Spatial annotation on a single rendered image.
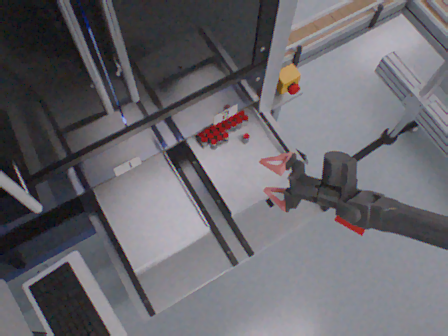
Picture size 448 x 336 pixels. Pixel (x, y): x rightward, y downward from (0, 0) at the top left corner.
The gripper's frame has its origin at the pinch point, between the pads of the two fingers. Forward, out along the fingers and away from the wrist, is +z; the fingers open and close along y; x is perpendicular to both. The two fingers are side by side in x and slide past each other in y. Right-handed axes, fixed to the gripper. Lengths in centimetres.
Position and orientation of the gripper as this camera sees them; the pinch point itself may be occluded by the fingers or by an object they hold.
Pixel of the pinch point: (265, 176)
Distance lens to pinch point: 112.4
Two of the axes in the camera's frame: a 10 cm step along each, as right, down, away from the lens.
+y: -1.6, -7.5, -6.4
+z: -8.4, -2.4, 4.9
